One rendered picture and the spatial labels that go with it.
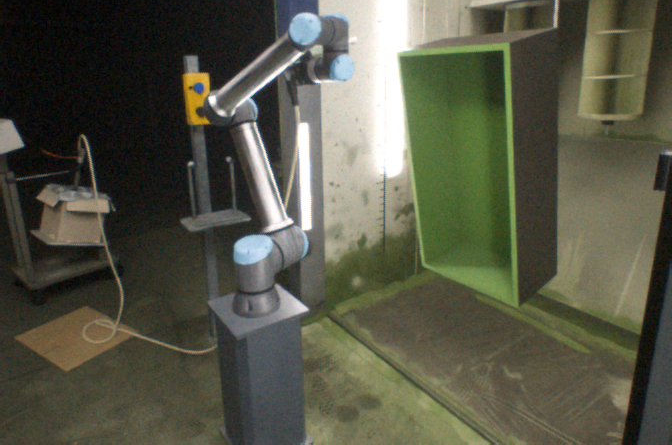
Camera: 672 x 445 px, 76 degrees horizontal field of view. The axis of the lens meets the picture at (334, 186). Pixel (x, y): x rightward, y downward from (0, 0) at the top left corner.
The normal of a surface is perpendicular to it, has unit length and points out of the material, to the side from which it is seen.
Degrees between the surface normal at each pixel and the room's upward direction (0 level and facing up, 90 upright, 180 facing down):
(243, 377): 90
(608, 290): 57
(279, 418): 90
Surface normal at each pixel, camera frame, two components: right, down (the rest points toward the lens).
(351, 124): 0.57, 0.19
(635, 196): -0.70, -0.40
